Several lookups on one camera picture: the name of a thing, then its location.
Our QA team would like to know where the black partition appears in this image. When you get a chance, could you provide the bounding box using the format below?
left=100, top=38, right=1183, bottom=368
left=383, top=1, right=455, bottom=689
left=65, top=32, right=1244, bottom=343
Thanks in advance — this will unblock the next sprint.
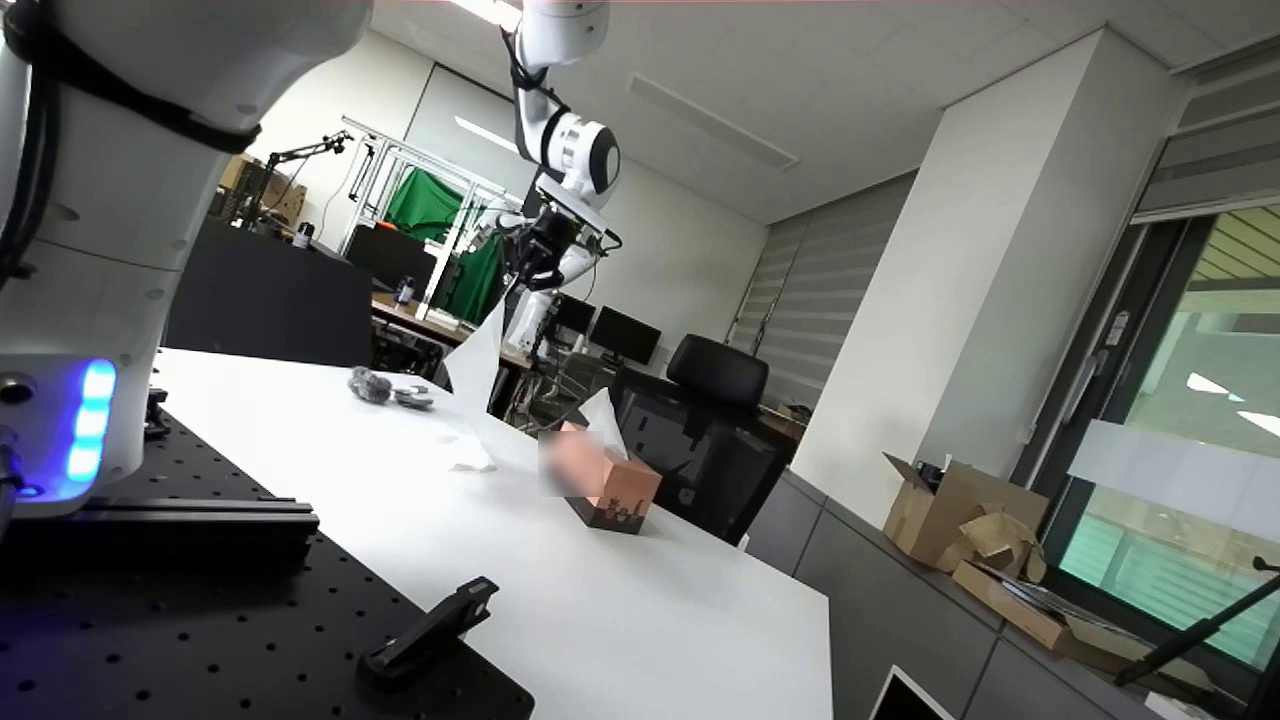
left=163, top=214, right=375, bottom=370

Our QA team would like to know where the black monitor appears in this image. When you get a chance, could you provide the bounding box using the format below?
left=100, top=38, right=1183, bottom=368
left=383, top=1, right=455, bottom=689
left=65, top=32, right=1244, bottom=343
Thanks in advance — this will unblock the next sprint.
left=344, top=223, right=439, bottom=297

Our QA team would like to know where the stack of boxes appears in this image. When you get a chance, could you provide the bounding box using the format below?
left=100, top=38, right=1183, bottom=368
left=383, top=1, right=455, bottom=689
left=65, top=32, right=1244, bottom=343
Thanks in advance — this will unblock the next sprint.
left=214, top=153, right=309, bottom=229

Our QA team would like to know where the open cardboard box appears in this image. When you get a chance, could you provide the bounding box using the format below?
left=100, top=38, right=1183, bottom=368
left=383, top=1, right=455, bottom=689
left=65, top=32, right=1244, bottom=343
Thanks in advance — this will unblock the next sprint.
left=882, top=451, right=1052, bottom=602

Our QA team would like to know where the camera on mount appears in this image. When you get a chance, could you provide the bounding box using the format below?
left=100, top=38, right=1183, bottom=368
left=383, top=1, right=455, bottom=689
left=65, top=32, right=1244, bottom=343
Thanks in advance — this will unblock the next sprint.
left=238, top=129, right=357, bottom=233

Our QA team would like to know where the grey low cabinet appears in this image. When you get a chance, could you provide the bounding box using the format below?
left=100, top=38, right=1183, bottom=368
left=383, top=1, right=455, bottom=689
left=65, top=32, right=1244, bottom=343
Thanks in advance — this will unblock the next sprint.
left=743, top=468, right=1161, bottom=720

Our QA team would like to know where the grey crumpled object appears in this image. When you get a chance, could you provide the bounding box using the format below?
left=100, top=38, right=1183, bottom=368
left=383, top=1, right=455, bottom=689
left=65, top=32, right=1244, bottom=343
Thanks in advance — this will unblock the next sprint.
left=347, top=365, right=394, bottom=405

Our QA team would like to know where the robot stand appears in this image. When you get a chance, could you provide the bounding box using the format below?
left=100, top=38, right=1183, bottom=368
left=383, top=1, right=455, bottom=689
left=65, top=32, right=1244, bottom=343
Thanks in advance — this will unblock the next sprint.
left=0, top=388, right=537, bottom=720

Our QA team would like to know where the wooden desk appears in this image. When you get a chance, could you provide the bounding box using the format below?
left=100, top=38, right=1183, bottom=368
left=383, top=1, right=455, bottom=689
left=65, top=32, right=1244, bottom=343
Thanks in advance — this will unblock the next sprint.
left=370, top=292, right=534, bottom=373

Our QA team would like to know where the green cloth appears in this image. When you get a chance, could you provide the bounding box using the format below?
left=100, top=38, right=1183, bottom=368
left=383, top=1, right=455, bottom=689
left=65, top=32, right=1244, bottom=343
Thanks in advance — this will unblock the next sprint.
left=384, top=167, right=507, bottom=327

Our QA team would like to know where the flat cardboard box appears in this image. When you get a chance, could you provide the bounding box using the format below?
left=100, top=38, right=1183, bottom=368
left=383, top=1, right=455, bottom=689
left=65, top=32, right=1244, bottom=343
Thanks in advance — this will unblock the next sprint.
left=950, top=559, right=1213, bottom=693

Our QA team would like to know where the window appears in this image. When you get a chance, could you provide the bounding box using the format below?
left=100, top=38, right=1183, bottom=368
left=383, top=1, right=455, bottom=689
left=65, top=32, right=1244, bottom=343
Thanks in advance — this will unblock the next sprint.
left=1008, top=198, right=1280, bottom=705

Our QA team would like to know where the aluminium frame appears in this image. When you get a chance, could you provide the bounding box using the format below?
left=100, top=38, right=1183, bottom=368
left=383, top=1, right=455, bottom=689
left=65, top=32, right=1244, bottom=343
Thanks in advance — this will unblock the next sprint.
left=338, top=114, right=525, bottom=323

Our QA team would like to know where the grey window blind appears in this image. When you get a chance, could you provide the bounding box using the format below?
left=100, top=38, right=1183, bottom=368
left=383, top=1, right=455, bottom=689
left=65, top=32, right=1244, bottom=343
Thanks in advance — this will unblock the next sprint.
left=728, top=172, right=918, bottom=413

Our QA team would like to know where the laptop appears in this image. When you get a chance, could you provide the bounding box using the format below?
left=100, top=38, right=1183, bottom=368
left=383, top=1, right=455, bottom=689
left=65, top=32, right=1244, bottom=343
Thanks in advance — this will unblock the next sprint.
left=868, top=664, right=958, bottom=720

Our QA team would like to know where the row of monitors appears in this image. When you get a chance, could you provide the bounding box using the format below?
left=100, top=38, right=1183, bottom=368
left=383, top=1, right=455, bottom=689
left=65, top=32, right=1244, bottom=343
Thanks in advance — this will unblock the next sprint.
left=548, top=294, right=664, bottom=368

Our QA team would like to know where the pink tissue box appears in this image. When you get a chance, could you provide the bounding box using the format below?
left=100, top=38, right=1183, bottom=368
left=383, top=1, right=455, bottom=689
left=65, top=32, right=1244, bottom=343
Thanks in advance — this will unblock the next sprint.
left=537, top=420, right=664, bottom=536

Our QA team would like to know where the black office chair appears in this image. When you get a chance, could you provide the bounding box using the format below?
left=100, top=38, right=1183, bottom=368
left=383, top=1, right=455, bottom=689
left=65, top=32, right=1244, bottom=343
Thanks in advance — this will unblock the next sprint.
left=608, top=334, right=798, bottom=547

